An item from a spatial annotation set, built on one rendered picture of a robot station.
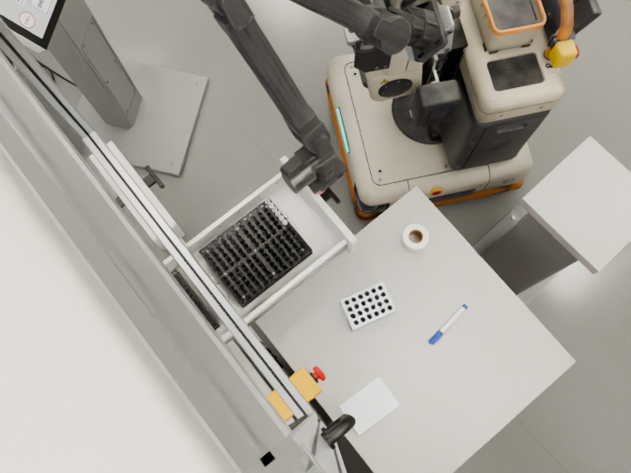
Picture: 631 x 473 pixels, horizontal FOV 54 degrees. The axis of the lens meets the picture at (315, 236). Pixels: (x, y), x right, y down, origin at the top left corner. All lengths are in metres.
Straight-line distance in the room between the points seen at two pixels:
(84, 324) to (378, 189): 1.86
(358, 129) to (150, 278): 1.95
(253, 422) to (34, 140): 0.26
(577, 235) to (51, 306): 1.54
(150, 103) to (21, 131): 2.25
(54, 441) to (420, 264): 1.34
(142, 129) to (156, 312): 2.29
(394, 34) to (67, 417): 1.07
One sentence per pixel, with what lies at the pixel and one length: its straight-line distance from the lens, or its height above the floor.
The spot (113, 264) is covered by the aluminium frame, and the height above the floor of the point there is 1.99.
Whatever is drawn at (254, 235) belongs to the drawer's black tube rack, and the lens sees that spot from 1.56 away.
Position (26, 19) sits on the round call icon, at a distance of 1.84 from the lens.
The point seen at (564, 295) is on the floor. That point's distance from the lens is 2.61.
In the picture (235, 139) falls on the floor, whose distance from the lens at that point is 2.65.
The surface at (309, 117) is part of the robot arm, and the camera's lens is 1.33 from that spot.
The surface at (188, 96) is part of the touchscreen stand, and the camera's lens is 2.73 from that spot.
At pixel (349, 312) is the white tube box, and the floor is 0.80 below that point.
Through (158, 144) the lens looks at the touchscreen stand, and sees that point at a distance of 2.66.
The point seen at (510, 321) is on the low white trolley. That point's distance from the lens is 1.72.
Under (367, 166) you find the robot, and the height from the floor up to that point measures 0.28.
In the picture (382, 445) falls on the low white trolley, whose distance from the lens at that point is 1.65.
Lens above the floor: 2.40
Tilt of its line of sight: 75 degrees down
